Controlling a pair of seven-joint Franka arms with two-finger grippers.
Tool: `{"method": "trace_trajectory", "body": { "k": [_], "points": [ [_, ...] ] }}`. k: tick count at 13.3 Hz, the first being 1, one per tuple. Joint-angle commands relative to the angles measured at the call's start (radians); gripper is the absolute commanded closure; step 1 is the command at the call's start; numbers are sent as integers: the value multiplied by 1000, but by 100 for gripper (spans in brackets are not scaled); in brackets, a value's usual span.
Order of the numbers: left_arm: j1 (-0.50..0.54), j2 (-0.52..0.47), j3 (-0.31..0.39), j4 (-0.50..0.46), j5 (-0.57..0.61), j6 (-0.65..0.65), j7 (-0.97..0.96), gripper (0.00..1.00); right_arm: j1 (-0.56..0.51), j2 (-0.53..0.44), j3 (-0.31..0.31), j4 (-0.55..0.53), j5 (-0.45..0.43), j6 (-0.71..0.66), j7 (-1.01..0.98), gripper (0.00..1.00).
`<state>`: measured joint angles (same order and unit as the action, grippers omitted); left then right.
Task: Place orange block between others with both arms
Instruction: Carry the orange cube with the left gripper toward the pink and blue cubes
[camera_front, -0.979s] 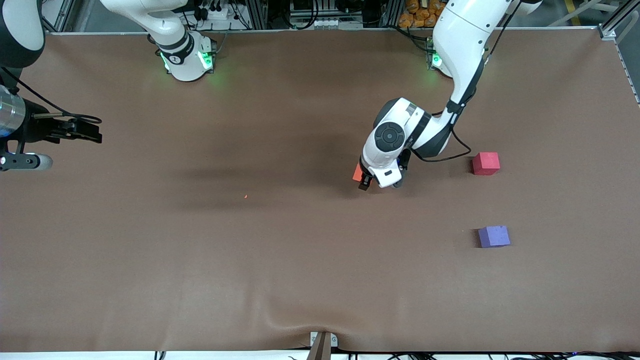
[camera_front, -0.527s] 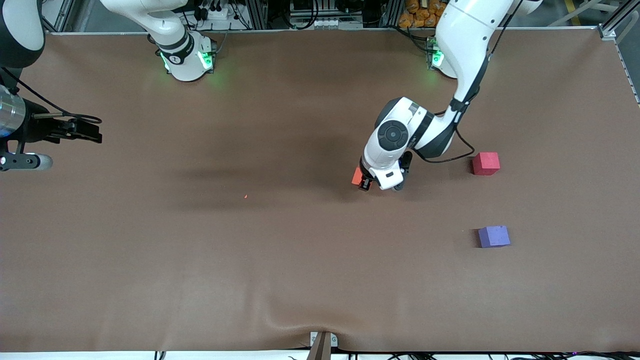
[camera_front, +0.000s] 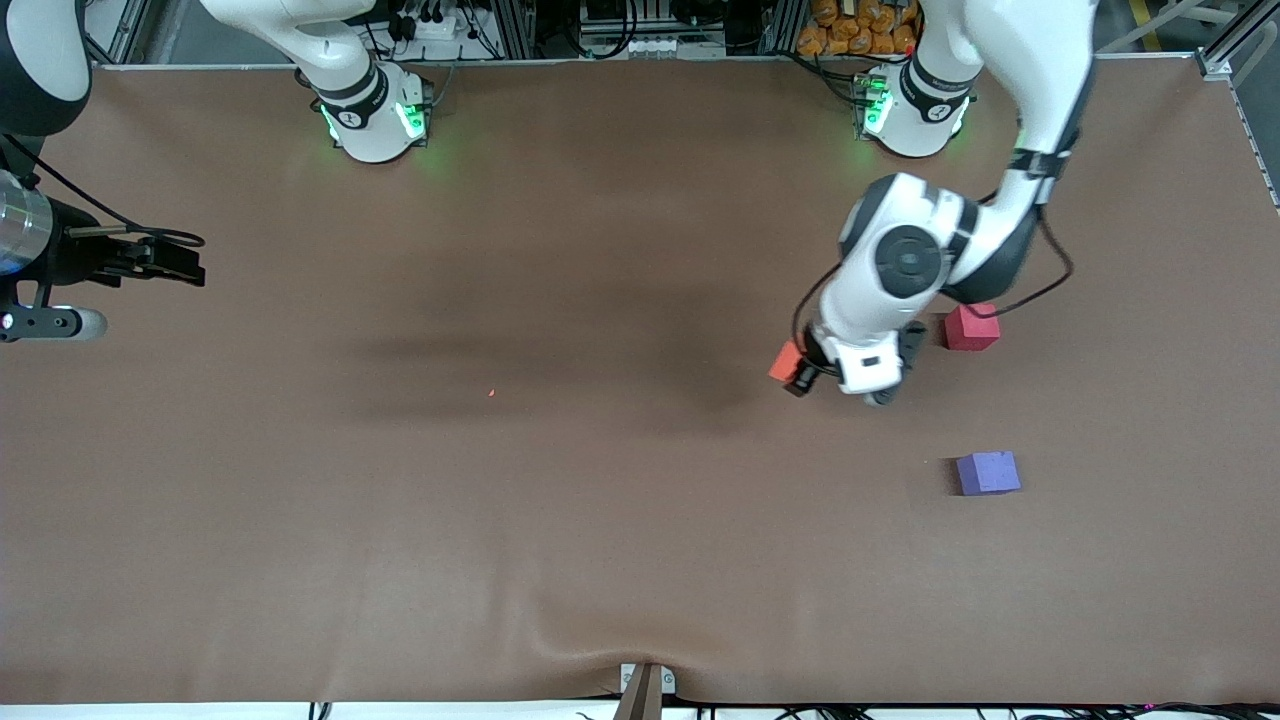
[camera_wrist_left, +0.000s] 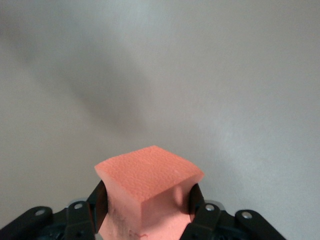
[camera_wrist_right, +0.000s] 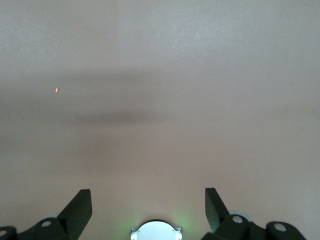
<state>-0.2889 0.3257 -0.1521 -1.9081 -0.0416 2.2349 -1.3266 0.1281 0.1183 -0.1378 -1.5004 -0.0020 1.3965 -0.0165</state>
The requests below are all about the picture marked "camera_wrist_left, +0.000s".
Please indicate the orange foam cube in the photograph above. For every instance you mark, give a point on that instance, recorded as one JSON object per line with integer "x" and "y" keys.
{"x": 150, "y": 172}

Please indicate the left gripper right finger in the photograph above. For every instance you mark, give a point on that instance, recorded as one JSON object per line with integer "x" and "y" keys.
{"x": 207, "y": 220}

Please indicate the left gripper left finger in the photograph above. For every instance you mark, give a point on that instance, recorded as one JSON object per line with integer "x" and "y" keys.
{"x": 80, "y": 217}

